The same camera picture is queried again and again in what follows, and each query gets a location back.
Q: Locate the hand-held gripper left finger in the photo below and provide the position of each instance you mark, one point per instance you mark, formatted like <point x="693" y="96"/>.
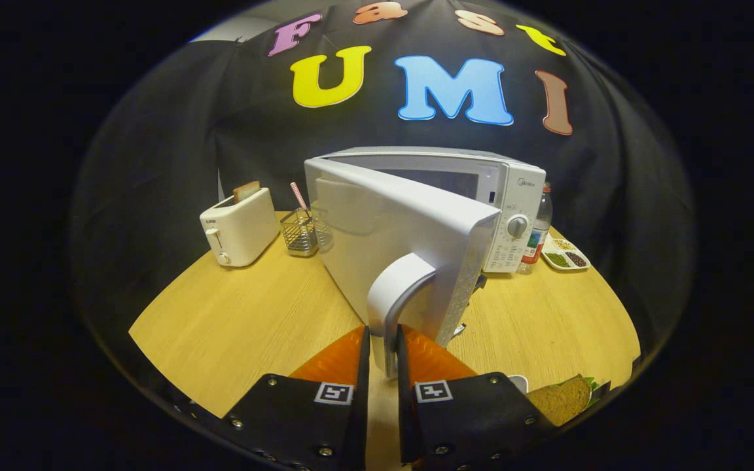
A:
<point x="360" y="405"/>

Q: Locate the toast slice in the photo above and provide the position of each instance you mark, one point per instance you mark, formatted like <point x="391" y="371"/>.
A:
<point x="246" y="191"/>

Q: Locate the white divided dish of beans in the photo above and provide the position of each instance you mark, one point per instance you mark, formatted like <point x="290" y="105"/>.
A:
<point x="567" y="258"/>

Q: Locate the white toaster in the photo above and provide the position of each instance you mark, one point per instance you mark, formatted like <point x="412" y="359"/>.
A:
<point x="243" y="229"/>

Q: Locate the small white plate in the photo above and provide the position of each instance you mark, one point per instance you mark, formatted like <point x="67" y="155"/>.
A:
<point x="518" y="382"/>

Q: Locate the white microwave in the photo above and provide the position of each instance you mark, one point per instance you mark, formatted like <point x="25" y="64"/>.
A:
<point x="390" y="235"/>

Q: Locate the brown bread lettuce sandwich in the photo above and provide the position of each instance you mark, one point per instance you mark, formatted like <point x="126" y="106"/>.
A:
<point x="560" y="399"/>

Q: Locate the clear bottle with red label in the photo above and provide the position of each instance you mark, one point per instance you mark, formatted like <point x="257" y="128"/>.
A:
<point x="537" y="239"/>

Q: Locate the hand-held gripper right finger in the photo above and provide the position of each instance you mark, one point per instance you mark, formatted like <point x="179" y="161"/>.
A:
<point x="406" y="418"/>

